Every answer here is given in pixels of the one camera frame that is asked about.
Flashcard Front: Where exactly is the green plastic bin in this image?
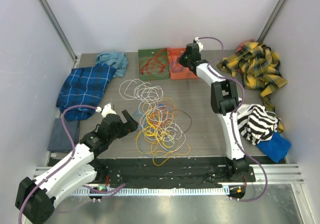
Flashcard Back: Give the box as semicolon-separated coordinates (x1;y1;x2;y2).
138;48;170;81

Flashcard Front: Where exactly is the white slotted cable duct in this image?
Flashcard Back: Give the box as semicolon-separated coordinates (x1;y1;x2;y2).
71;186;230;197

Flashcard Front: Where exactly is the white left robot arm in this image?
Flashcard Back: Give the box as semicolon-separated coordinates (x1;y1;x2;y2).
15;106;139;224

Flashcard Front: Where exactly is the grey blue folded cloth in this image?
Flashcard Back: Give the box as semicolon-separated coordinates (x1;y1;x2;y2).
47;118;80;153

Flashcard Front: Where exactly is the black white striped cloth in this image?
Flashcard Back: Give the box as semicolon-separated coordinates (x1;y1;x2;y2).
237;104;280;146

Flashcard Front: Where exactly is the bright blue cloth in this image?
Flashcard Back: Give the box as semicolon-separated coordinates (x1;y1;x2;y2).
256;132;291;163

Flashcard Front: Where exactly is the orange plastic bin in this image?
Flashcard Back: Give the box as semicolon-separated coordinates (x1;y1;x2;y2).
167;47;198;80

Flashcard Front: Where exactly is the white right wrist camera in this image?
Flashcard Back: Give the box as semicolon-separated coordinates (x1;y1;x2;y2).
193;37;204;52

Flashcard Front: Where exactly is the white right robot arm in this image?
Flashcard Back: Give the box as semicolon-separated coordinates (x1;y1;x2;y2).
178;38;250;182

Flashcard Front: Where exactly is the white wire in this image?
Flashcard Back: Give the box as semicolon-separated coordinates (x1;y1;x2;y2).
119;78;187;155

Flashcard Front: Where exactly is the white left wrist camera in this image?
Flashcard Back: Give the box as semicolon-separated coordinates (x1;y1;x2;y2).
95;103;117;118

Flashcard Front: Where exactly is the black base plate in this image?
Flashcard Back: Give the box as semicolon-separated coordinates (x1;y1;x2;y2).
91;157;256;189

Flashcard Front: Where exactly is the brown wire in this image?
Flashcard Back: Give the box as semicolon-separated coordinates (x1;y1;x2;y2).
172;109;193;135

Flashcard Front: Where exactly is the blue plaid cloth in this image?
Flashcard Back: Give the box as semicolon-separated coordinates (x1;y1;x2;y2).
56;62;116;121

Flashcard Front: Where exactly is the pink cloth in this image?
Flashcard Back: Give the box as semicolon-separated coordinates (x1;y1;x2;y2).
235;39;255;52

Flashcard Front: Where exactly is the yellow plaid cloth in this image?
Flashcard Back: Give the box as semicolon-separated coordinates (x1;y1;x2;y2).
216;41;288;132

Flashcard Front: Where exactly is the blue wire in orange bin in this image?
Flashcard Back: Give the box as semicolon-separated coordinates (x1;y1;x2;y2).
171;59;186;74

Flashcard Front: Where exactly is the light blue cloth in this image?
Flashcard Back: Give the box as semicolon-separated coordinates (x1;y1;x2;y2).
95;51;129;77

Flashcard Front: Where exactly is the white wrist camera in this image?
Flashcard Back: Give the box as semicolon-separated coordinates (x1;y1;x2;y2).
193;37;204;52
95;103;117;118

